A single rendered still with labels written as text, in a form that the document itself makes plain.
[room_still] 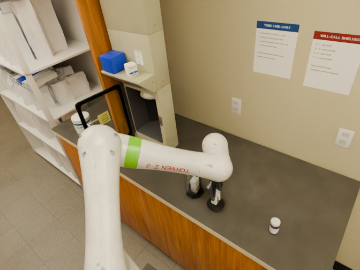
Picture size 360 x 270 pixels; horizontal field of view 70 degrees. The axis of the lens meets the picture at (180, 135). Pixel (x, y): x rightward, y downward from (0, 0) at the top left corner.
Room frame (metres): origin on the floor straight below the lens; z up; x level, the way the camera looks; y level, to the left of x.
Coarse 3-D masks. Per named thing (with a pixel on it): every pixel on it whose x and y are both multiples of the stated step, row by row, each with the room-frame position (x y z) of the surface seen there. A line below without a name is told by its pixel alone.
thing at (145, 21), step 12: (108, 0) 1.44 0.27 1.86; (120, 0) 1.38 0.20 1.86; (132, 0) 1.32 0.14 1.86; (144, 0) 1.29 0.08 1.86; (156, 0) 1.35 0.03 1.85; (108, 12) 1.46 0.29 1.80; (120, 12) 1.40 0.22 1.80; (132, 12) 1.33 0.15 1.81; (144, 12) 1.28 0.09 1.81; (156, 12) 1.34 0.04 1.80; (108, 24) 1.48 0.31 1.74; (120, 24) 1.41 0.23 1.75; (132, 24) 1.34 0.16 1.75; (144, 24) 1.29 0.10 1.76; (156, 24) 1.33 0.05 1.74
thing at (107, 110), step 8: (104, 96) 1.40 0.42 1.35; (112, 96) 1.43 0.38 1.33; (88, 104) 1.33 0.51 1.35; (96, 104) 1.36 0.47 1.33; (104, 104) 1.39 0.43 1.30; (112, 104) 1.42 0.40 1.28; (120, 104) 1.45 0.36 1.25; (88, 112) 1.32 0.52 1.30; (96, 112) 1.35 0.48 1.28; (104, 112) 1.38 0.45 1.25; (112, 112) 1.41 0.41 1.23; (120, 112) 1.44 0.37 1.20; (80, 120) 1.29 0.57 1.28; (88, 120) 1.31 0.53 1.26; (96, 120) 1.34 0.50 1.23; (104, 120) 1.37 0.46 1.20; (112, 120) 1.40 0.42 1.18; (120, 120) 1.43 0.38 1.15; (112, 128) 1.39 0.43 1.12; (120, 128) 1.42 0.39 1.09; (128, 128) 1.46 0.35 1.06
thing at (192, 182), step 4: (188, 176) 0.90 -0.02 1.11; (192, 176) 0.89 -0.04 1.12; (196, 176) 0.89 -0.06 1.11; (188, 180) 0.90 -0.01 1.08; (192, 180) 0.89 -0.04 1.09; (196, 180) 0.89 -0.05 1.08; (200, 180) 0.90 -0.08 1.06; (188, 184) 0.90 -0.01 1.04; (192, 184) 0.89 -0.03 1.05; (196, 184) 0.89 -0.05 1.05; (200, 184) 0.90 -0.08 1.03; (188, 188) 0.90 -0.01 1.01; (192, 188) 0.89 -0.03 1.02; (196, 188) 0.89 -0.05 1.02; (200, 188) 0.90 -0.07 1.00; (188, 192) 0.91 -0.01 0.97; (192, 192) 0.89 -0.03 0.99; (196, 192) 0.89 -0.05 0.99; (200, 192) 0.90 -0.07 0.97
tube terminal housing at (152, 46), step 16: (112, 32) 1.47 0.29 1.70; (128, 32) 1.38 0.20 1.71; (160, 32) 1.34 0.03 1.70; (112, 48) 1.49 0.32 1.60; (128, 48) 1.40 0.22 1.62; (144, 48) 1.31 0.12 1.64; (160, 48) 1.33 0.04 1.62; (144, 64) 1.32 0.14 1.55; (160, 64) 1.32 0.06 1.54; (160, 80) 1.30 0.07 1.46; (160, 96) 1.29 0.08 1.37; (160, 112) 1.28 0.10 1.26; (176, 144) 1.34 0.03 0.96
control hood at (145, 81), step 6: (102, 72) 1.40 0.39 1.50; (108, 72) 1.38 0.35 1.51; (120, 72) 1.36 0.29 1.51; (138, 72) 1.33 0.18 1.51; (144, 72) 1.32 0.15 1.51; (120, 78) 1.30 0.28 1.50; (126, 78) 1.27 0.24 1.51; (132, 78) 1.26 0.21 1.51; (138, 78) 1.25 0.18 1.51; (144, 78) 1.24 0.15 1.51; (150, 78) 1.25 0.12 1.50; (138, 84) 1.20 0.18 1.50; (144, 84) 1.22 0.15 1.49; (150, 84) 1.25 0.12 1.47; (150, 90) 1.24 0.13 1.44; (156, 90) 1.28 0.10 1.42
